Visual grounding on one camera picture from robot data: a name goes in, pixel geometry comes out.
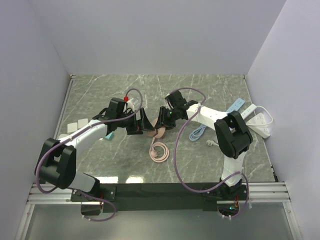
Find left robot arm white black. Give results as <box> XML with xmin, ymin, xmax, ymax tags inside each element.
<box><xmin>35</xmin><ymin>97</ymin><xmax>154</xmax><ymax>201</ymax></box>

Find white triangular power strip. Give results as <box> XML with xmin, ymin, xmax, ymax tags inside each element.
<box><xmin>246</xmin><ymin>112</ymin><xmax>271</xmax><ymax>139</ymax></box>

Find white power strip coloured sockets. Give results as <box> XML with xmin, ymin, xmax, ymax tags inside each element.
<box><xmin>241</xmin><ymin>104</ymin><xmax>257</xmax><ymax>120</ymax></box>

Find white rounded charger plug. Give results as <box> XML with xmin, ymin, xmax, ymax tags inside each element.
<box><xmin>58</xmin><ymin>134</ymin><xmax>69</xmax><ymax>140</ymax></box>

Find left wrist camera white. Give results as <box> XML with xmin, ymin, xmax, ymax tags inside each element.
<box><xmin>123</xmin><ymin>96</ymin><xmax>139</xmax><ymax>111</ymax></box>

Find pink round power strip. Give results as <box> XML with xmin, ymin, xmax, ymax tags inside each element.
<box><xmin>147</xmin><ymin>126</ymin><xmax>166</xmax><ymax>139</ymax></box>

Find pink coiled cable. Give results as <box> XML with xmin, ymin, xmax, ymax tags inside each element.
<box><xmin>148</xmin><ymin>137</ymin><xmax>171</xmax><ymax>164</ymax></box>

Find blue long power strip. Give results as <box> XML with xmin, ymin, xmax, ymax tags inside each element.
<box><xmin>226</xmin><ymin>98</ymin><xmax>245</xmax><ymax>113</ymax></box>

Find green charger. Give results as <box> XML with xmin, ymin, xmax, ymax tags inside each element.
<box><xmin>103</xmin><ymin>132</ymin><xmax>114</xmax><ymax>141</ymax></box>

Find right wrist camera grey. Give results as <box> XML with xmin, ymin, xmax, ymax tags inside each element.
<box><xmin>164</xmin><ymin>94</ymin><xmax>174</xmax><ymax>110</ymax></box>

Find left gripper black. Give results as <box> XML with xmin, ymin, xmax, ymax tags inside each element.
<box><xmin>117</xmin><ymin>107</ymin><xmax>155</xmax><ymax>135</ymax></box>

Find blue plug adapter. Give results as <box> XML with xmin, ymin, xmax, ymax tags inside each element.
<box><xmin>77</xmin><ymin>118</ymin><xmax>89</xmax><ymax>129</ymax></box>

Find aluminium rail frame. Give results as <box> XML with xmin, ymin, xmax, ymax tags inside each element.
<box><xmin>26</xmin><ymin>182</ymin><xmax>291</xmax><ymax>205</ymax></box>

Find blue coiled cable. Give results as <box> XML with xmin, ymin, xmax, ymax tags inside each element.
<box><xmin>188</xmin><ymin>123</ymin><xmax>208</xmax><ymax>142</ymax></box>

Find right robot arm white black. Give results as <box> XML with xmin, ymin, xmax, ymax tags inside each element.
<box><xmin>155</xmin><ymin>88</ymin><xmax>253</xmax><ymax>200</ymax></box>

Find black base bar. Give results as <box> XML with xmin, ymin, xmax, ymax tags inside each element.
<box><xmin>70</xmin><ymin>182</ymin><xmax>248</xmax><ymax>216</ymax></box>

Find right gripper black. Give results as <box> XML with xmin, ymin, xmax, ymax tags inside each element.
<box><xmin>154</xmin><ymin>106</ymin><xmax>179</xmax><ymax>132</ymax></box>

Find white square charger plug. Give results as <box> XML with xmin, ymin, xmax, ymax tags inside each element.
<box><xmin>67</xmin><ymin>122</ymin><xmax>78</xmax><ymax>134</ymax></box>

